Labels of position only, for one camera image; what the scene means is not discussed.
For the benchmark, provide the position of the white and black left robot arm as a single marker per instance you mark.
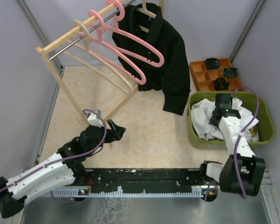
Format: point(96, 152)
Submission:
point(63, 168)

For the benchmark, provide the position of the pink plastic hanger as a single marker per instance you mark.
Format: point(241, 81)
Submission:
point(102, 29)

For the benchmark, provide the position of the green patterned rolled sock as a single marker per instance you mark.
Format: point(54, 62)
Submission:
point(230, 72)

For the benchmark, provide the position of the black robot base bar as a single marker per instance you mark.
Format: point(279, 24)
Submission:
point(146, 182)

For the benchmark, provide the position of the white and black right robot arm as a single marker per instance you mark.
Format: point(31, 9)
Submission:
point(243, 171)

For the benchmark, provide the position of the dark rolled sock top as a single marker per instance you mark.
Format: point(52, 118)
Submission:
point(212, 63)

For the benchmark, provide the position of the dark rolled sock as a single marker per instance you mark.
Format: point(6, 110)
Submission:
point(220, 84)
point(212, 63)

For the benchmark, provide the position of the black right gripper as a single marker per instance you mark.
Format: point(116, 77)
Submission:
point(213, 121)

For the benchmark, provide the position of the green plastic laundry basket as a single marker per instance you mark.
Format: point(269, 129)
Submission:
point(265, 128)

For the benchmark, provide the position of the orange compartment tray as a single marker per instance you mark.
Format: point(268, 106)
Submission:
point(205, 79)

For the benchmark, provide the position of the dark rolled sock middle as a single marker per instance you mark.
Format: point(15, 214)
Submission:
point(220, 84)

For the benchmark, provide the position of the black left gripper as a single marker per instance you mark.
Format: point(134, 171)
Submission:
point(115, 135)

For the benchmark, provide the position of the beige wooden hanger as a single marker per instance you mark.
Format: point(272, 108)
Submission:
point(107, 63)

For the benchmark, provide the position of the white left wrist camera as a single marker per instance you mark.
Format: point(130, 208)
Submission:
point(94, 120)

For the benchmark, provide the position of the wooden clothes rack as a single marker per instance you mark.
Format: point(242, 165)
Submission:
point(56, 48)

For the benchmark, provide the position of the white collared shirt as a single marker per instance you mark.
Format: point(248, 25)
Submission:
point(201, 113)

